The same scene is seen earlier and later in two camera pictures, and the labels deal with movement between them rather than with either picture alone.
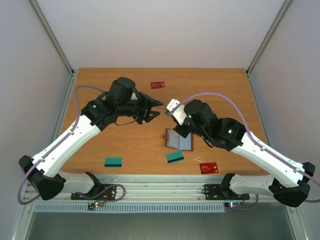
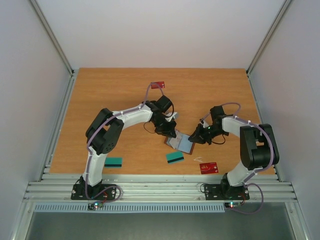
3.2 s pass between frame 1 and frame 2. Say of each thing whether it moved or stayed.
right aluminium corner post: stayed
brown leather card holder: stayed
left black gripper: moved
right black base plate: stayed
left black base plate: stayed
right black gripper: moved
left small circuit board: stayed
